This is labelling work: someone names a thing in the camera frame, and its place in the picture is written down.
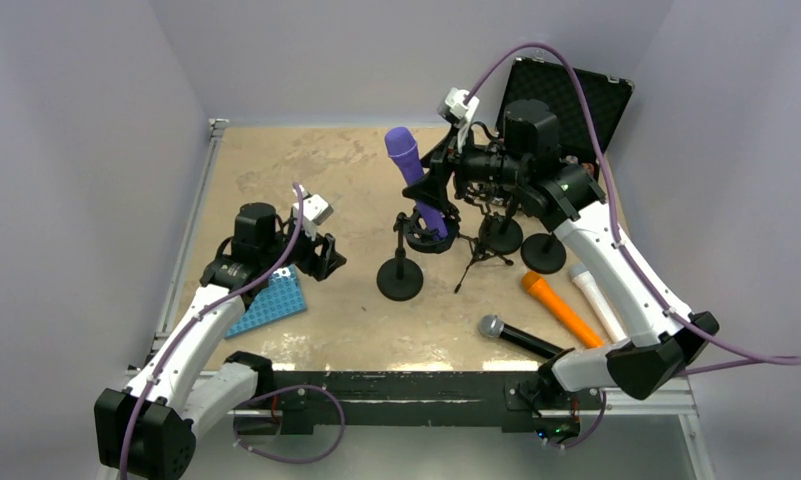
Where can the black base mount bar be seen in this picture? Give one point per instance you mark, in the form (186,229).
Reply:
(511,401)

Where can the orange mic round stand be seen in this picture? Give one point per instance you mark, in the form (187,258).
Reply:
(501,233)

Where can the black silver microphone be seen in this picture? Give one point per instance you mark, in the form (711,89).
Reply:
(494,327)

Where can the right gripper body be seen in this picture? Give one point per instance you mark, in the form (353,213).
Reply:
(480,164)

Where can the orange microphone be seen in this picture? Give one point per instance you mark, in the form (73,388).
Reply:
(537,287)

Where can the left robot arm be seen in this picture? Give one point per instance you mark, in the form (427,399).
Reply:
(150,428)

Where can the white mic clamp stand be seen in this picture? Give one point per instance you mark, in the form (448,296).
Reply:
(543,253)

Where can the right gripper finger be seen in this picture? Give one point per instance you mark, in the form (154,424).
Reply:
(431,187)
(439,150)

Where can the white microphone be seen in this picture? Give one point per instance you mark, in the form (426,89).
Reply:
(587,284)

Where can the blue lego baseplate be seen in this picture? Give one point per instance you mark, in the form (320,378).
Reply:
(281,299)

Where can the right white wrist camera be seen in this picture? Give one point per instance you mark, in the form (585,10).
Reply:
(458,108)

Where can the black poker chip case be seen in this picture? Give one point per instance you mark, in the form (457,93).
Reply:
(607,97)

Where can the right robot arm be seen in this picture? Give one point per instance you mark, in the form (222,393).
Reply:
(664,335)

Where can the purple microphone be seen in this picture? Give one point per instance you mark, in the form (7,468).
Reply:
(402,149)

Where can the black tripod stand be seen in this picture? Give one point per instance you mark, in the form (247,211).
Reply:
(480,247)

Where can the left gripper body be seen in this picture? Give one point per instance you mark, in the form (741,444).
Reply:
(303,256)

